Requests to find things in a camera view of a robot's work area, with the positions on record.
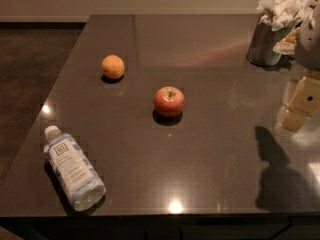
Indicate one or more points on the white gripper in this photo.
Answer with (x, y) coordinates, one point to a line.
(309, 47)

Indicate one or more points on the red apple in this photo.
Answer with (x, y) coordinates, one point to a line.
(169, 102)

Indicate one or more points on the blue plastic water bottle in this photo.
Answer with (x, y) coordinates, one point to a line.
(80, 182)

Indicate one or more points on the metal cup container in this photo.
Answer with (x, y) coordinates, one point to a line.
(264, 39)

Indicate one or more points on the crumpled white paper napkins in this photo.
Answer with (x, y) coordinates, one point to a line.
(279, 14)

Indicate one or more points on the orange fruit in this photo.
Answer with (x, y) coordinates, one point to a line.
(113, 67)

